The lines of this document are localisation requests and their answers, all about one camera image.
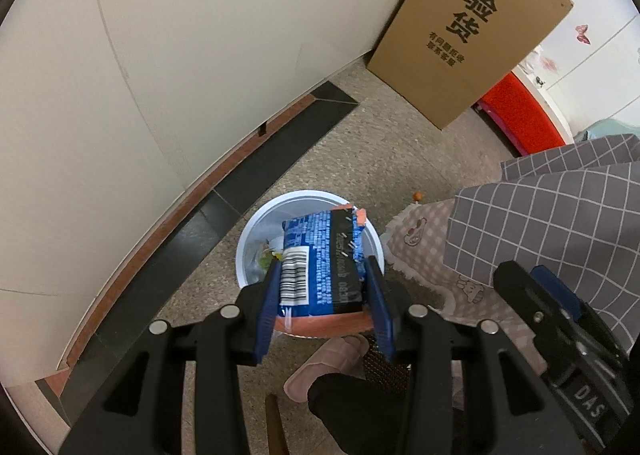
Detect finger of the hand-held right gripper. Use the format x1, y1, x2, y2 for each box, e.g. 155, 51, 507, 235
530, 266, 629, 362
492, 261, 577, 372

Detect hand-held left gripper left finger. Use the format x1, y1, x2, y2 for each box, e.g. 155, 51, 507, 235
60, 262, 284, 455

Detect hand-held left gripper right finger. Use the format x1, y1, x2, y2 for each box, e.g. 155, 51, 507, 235
364, 255, 566, 455

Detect green wrapper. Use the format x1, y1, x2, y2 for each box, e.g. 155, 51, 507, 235
257, 244, 282, 268

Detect blue snack packet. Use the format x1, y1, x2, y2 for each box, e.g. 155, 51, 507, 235
272, 204, 375, 338

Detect pale blue plastic bin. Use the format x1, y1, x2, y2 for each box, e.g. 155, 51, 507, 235
236, 190, 385, 337

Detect black mesh panel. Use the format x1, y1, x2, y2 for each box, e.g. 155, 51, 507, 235
360, 330, 417, 402

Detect grey checked tablecloth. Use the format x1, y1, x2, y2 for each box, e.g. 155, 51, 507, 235
447, 134, 640, 353

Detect pink printed table skirt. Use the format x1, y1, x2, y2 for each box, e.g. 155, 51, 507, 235
382, 198, 551, 416

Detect pink slipper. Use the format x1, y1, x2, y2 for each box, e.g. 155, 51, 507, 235
283, 335, 371, 404

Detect person's black trouser leg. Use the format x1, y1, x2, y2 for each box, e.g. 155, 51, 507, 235
306, 372, 416, 455

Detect brown wooden bar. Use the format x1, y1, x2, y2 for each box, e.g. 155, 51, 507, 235
265, 394, 289, 455

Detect large cardboard box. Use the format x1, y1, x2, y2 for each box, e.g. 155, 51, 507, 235
366, 0, 575, 131

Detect white floor cabinet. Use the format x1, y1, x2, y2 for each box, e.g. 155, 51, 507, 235
0, 0, 446, 378

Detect pale green wardrobe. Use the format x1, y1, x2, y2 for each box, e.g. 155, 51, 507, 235
500, 0, 640, 86

